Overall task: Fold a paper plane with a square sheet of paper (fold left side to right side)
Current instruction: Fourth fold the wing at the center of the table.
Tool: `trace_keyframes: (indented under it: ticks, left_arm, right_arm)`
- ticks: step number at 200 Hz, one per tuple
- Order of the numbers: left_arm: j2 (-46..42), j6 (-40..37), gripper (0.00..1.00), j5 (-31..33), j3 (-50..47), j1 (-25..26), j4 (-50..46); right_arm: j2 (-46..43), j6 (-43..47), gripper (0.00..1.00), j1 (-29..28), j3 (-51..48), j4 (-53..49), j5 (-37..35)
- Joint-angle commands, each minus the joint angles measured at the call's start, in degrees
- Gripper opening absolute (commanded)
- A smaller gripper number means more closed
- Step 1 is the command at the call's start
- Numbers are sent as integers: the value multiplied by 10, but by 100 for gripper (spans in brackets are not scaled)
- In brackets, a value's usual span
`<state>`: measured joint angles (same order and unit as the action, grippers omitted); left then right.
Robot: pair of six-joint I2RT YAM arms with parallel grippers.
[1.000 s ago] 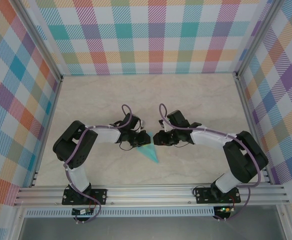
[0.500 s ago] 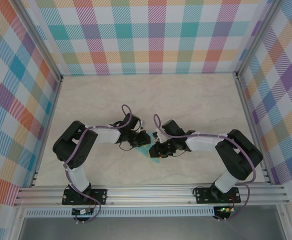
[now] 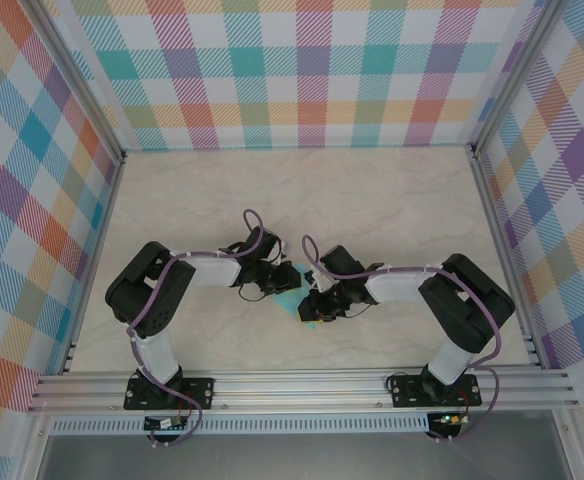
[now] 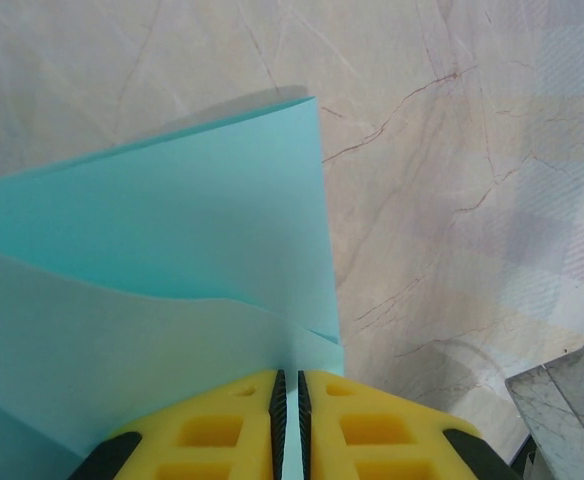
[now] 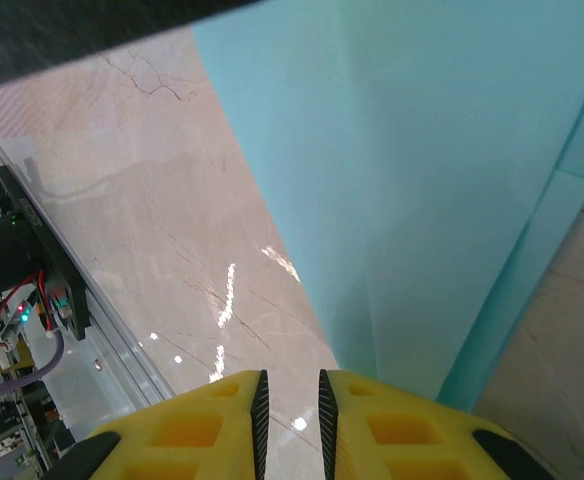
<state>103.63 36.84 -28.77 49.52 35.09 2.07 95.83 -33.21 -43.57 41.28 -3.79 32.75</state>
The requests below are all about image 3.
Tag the teal cloth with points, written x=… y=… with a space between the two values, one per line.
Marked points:
x=287 y=302

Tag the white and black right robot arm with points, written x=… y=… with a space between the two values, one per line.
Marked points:
x=397 y=289

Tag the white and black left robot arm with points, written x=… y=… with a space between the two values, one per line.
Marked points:
x=217 y=272

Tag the small circuit board green light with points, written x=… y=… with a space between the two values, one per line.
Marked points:
x=449 y=419

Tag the small black circuit board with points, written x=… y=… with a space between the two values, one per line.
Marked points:
x=164 y=424

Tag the wide aluminium mounting rail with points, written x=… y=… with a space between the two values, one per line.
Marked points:
x=297 y=390

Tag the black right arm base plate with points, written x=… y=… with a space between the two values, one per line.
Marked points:
x=407 y=392

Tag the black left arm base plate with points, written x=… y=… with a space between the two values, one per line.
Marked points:
x=202 y=392

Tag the aluminium table side rail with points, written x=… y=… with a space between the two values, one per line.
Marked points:
x=505 y=250
x=94 y=265

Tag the slanted aluminium frame post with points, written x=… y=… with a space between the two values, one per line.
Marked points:
x=85 y=85
x=513 y=75

